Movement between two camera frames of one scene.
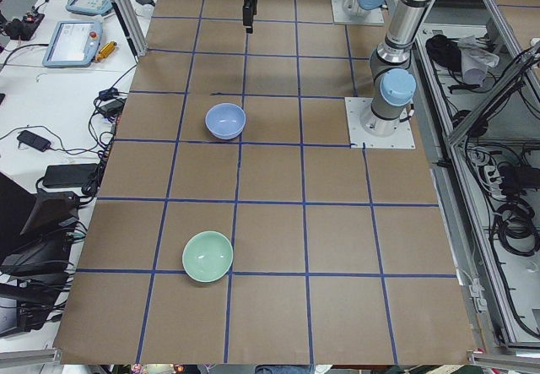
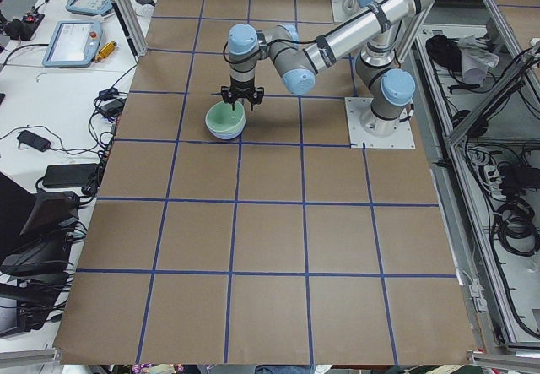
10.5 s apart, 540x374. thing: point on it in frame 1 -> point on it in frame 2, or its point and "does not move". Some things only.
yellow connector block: (105, 51) does not move
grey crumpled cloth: (477, 58) does not move
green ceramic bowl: (207, 257) -> (224, 121)
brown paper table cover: (339, 252) does not move
